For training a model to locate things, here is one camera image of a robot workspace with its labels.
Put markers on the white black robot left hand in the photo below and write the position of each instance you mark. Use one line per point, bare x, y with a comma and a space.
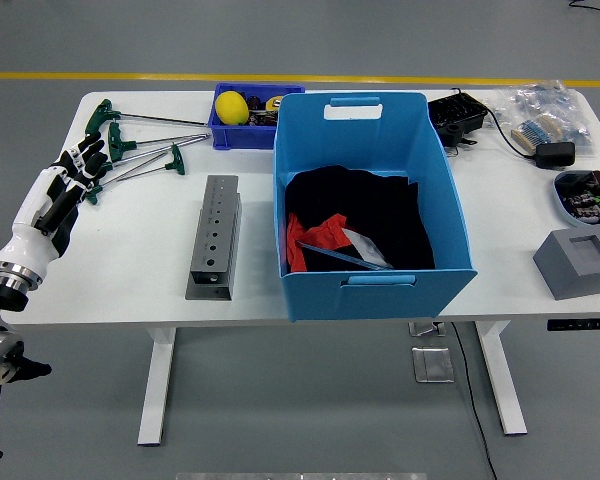
35, 220

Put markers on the grey metal tool rack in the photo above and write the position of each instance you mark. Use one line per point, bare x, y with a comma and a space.
232, 240

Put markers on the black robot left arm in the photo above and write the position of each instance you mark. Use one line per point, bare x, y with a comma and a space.
0, 350

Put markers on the light blue folding box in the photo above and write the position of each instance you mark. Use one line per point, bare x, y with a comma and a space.
380, 302

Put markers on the white table leg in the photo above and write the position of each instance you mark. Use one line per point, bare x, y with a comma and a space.
505, 390
155, 390

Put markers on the dark blue plastic bin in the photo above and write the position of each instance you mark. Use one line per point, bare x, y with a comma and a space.
240, 135

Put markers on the yellow lemon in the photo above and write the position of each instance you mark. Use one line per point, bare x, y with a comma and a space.
231, 107

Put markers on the yellow tape measure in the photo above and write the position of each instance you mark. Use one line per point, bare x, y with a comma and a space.
275, 102

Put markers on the orange cloth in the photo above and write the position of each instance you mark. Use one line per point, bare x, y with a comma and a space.
320, 235

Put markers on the white grey cloth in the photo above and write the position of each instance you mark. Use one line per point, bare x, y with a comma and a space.
367, 245

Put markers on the black cloth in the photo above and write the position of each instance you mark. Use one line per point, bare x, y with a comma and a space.
370, 210

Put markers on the small metal floor plate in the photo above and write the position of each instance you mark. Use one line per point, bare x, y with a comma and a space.
426, 329

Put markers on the large metal floor plate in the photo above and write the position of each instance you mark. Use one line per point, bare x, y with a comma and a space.
432, 365

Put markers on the black plastic tray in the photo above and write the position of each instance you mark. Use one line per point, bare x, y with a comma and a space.
455, 112

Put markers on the beige resistor tape strip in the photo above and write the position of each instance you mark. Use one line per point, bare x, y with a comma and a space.
537, 132

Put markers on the clear plastic parts bags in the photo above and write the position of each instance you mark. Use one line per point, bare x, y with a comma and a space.
545, 100

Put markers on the black power adapter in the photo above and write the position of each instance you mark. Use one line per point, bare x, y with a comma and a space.
555, 155

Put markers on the blue oval dish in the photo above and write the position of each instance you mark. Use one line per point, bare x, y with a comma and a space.
562, 197

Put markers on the grey block with square recess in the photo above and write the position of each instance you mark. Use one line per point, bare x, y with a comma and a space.
575, 275

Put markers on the black table control panel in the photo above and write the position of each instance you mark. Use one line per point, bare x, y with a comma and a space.
580, 324

